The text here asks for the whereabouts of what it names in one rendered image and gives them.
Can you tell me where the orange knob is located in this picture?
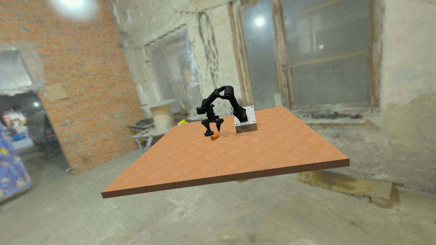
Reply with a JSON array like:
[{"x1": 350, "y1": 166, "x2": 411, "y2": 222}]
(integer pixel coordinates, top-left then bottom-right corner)
[{"x1": 211, "y1": 133, "x2": 219, "y2": 141}]

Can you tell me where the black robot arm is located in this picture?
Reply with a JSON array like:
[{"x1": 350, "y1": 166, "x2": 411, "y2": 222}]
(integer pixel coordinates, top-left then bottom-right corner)
[{"x1": 196, "y1": 86, "x2": 248, "y2": 123}]

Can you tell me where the dark grey round pedestal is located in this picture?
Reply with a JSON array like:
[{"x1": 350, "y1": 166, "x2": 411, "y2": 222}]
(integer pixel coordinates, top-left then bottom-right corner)
[{"x1": 204, "y1": 129, "x2": 214, "y2": 136}]

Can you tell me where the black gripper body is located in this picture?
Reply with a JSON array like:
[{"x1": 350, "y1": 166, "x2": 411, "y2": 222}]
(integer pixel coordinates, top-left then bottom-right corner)
[{"x1": 201, "y1": 113, "x2": 224, "y2": 125}]

